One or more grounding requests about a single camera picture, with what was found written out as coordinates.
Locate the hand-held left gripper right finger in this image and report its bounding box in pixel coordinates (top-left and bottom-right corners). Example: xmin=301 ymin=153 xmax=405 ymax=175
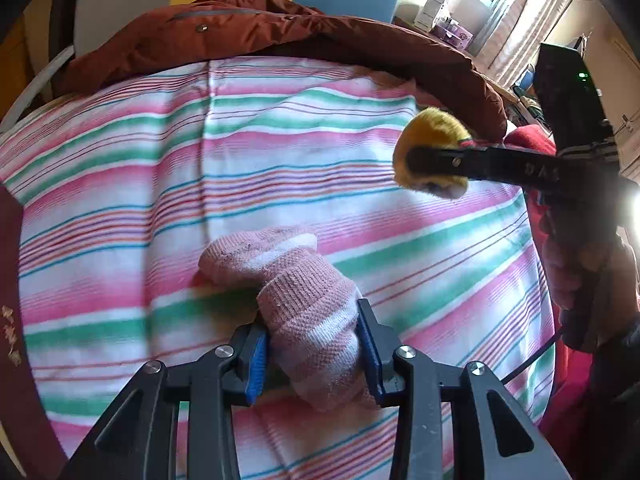
xmin=356 ymin=298 xmax=576 ymax=480

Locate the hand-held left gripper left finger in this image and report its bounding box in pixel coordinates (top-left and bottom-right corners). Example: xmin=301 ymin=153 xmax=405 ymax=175
xmin=60 ymin=324 xmax=271 ymax=480

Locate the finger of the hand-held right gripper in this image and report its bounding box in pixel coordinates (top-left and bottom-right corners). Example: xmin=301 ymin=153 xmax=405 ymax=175
xmin=406 ymin=142 xmax=556 ymax=192

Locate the yellow knitted sock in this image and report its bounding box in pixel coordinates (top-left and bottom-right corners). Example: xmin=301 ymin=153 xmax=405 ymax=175
xmin=392 ymin=109 xmax=473 ymax=202

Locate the pink striped sock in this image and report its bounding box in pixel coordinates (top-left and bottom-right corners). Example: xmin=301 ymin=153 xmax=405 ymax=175
xmin=198 ymin=227 xmax=378 ymax=412

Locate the person's right forearm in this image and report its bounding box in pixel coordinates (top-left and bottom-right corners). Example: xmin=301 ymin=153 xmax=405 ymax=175
xmin=587 ymin=240 xmax=640 ymax=480

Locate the person's right hand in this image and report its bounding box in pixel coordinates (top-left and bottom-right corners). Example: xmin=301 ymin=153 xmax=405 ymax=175
xmin=542 ymin=235 xmax=587 ymax=312

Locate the red cloth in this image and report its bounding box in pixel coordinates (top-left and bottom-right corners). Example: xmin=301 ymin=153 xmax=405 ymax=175
xmin=502 ymin=125 xmax=608 ymax=466

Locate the pink patterned curtain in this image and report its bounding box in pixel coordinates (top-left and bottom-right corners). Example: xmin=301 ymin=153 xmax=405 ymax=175
xmin=480 ymin=0 xmax=576 ymax=88

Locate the purple box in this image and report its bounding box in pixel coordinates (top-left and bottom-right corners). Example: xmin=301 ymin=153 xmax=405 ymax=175
xmin=432 ymin=17 xmax=473 ymax=53

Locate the wide white box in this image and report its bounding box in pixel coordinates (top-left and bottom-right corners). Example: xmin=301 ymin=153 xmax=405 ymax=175
xmin=450 ymin=0 xmax=493 ymax=26

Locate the tall white box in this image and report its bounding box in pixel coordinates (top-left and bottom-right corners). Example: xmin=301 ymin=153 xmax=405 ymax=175
xmin=414 ymin=0 xmax=448 ymax=31

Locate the striped bedsheet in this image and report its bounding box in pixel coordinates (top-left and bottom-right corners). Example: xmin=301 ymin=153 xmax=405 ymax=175
xmin=0 ymin=55 xmax=556 ymax=480

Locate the maroon padded jacket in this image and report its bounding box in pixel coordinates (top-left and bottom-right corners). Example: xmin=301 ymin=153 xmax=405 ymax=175
xmin=52 ymin=0 xmax=508 ymax=143

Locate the orange wooden wardrobe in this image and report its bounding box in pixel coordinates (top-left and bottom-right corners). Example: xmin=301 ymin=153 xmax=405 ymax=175
xmin=0 ymin=10 xmax=31 ymax=116

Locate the black upright board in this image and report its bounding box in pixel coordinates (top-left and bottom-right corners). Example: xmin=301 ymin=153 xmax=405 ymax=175
xmin=50 ymin=0 xmax=96 ymax=61

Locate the black cable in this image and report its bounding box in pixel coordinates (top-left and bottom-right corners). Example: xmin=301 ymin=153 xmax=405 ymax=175
xmin=500 ymin=327 xmax=563 ymax=386

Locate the grey bed frame rail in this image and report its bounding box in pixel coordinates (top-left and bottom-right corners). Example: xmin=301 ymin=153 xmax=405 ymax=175
xmin=0 ymin=45 xmax=76 ymax=133

